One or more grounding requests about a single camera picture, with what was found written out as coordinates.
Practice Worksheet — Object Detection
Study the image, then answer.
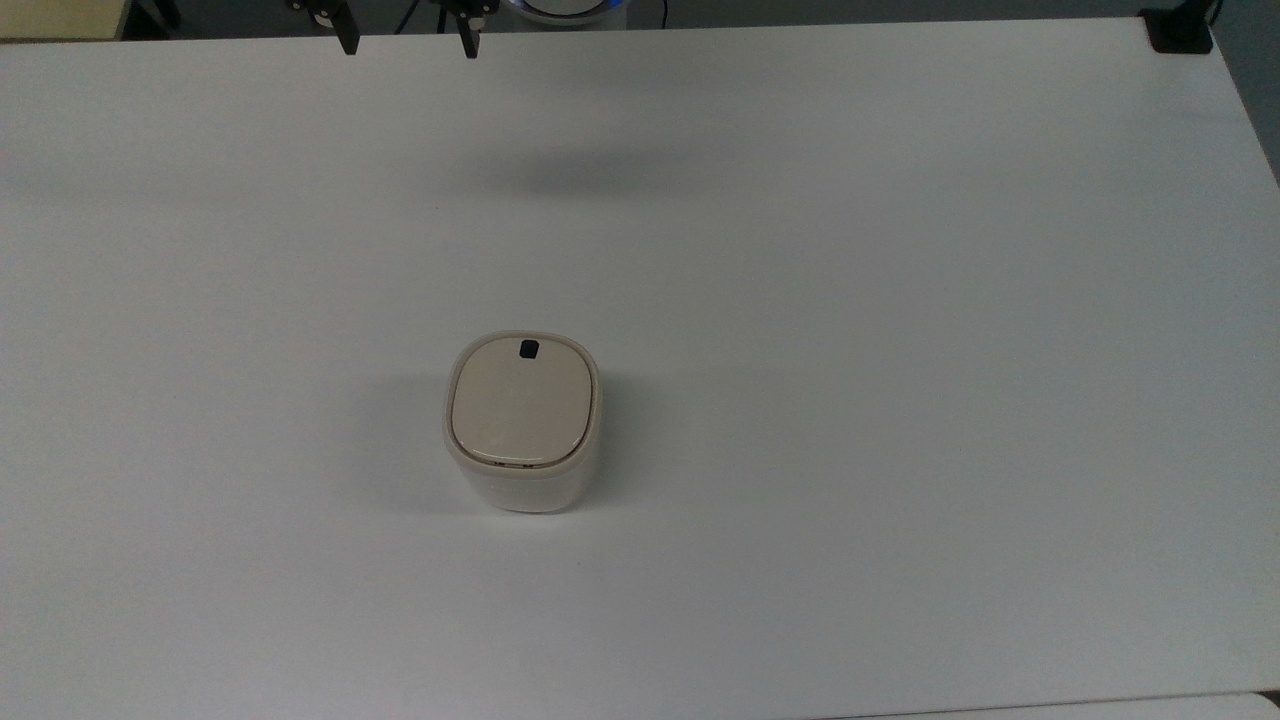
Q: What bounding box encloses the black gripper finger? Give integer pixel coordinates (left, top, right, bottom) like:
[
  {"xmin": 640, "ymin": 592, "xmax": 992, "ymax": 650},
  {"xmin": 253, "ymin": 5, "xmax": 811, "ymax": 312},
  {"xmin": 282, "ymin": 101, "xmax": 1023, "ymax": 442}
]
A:
[
  {"xmin": 432, "ymin": 0, "xmax": 499, "ymax": 59},
  {"xmin": 285, "ymin": 0, "xmax": 360, "ymax": 56}
]

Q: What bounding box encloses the beige trash bin lid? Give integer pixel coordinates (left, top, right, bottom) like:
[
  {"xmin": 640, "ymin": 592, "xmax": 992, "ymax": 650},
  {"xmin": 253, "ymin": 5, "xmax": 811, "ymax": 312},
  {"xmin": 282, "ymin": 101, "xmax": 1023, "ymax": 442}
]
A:
[{"xmin": 449, "ymin": 336, "xmax": 598, "ymax": 467}]

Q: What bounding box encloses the beige plastic trash bin body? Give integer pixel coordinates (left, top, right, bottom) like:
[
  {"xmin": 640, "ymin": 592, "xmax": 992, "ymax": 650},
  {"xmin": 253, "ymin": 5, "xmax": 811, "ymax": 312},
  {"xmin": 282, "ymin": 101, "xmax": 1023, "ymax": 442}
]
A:
[{"xmin": 443, "ymin": 332, "xmax": 603, "ymax": 514}]

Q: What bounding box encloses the beige cabinet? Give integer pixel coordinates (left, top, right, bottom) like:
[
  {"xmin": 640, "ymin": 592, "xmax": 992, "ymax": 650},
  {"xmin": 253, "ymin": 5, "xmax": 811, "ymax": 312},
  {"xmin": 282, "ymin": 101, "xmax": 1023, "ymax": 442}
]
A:
[{"xmin": 0, "ymin": 0, "xmax": 134, "ymax": 42}]

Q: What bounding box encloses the black corner camera mount clamp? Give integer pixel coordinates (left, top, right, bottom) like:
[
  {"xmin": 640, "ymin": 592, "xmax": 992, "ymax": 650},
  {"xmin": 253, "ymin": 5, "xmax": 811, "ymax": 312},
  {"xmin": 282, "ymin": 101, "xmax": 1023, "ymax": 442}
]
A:
[{"xmin": 1140, "ymin": 0, "xmax": 1223, "ymax": 55}]

